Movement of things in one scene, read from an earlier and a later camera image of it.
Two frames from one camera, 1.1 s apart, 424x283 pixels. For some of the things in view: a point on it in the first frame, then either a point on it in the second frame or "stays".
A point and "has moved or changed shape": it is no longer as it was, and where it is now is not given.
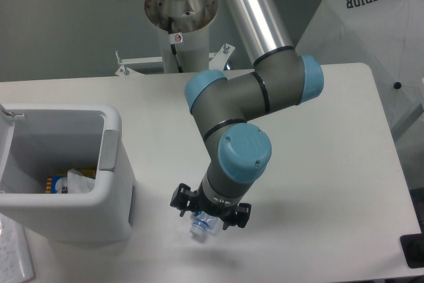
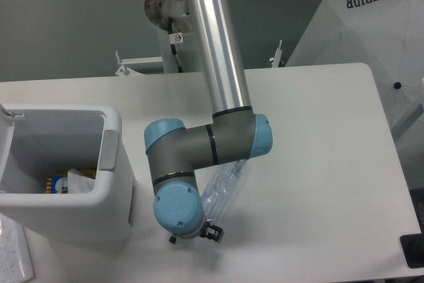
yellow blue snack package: [57, 183] stays
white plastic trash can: [40, 140] stays
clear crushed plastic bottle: [201, 223] has moved or changed shape
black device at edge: [413, 246] stays
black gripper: [231, 215] -> [211, 231]
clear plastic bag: [78, 183] stays
